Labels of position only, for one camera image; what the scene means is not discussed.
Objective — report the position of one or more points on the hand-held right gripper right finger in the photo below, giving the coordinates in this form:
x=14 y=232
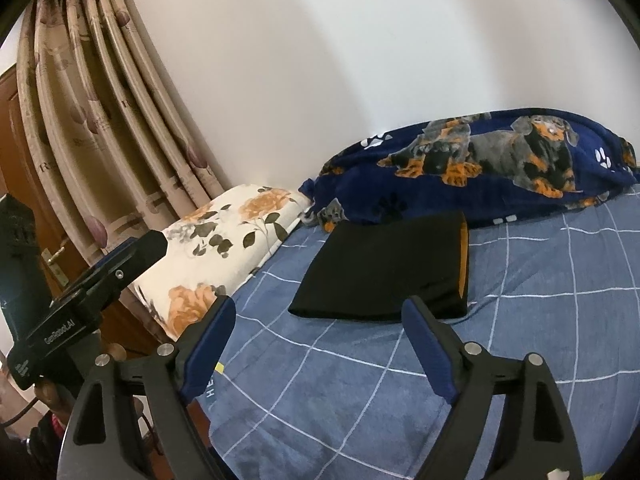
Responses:
x=430 y=357

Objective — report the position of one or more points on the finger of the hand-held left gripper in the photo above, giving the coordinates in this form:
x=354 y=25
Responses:
x=132 y=260

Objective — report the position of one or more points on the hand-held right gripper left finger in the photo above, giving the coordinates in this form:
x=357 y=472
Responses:
x=207 y=352

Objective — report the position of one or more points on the black pants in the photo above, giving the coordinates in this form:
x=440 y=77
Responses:
x=385 y=270

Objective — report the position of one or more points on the person's left hand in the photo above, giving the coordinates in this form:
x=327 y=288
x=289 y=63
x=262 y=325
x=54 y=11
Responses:
x=116 y=352

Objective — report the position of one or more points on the blue checked bed sheet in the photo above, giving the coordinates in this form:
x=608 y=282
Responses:
x=350 y=390

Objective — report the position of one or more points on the white floral pillow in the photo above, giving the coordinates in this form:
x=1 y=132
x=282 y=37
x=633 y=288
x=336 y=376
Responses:
x=225 y=240

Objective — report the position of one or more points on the person's body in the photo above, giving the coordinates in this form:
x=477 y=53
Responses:
x=40 y=445

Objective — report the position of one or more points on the brown wooden door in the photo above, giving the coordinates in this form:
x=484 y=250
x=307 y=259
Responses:
x=20 y=150

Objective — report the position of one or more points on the beige patterned curtain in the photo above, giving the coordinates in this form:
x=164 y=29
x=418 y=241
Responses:
x=100 y=110

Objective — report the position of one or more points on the navy dog-print blanket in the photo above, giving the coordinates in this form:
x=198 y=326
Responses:
x=500 y=160

